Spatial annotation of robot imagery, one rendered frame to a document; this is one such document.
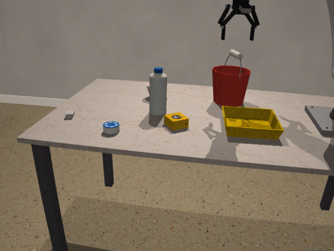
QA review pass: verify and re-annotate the grey bottle with blue cap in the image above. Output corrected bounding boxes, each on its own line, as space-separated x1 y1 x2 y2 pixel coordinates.
149 67 168 115

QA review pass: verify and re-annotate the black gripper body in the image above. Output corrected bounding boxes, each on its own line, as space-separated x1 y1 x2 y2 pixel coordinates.
232 0 249 15

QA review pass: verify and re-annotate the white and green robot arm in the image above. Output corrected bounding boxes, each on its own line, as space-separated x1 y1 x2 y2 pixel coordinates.
239 0 334 120

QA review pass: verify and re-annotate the red pail with wire handle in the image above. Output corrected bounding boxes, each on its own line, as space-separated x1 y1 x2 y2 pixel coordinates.
212 50 251 107

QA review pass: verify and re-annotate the grey cylinder with blue top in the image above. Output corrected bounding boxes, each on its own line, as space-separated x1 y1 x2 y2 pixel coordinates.
103 121 120 135

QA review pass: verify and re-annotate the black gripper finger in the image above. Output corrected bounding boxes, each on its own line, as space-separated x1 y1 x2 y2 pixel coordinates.
218 4 239 40
244 5 260 41

